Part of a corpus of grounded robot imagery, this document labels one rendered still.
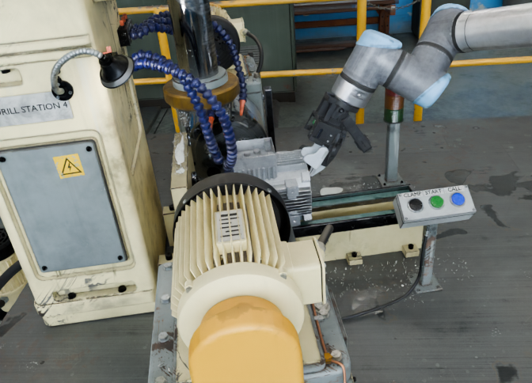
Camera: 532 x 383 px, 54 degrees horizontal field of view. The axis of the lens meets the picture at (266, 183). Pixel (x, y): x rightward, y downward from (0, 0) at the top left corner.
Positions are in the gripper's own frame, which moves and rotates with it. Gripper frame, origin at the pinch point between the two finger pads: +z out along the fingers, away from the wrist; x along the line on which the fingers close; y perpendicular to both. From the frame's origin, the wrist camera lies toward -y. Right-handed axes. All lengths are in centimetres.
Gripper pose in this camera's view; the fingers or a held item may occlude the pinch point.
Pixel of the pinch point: (315, 172)
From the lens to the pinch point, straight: 133.0
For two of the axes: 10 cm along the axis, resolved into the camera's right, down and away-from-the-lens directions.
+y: -9.0, -3.1, -3.1
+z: -4.3, 8.0, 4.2
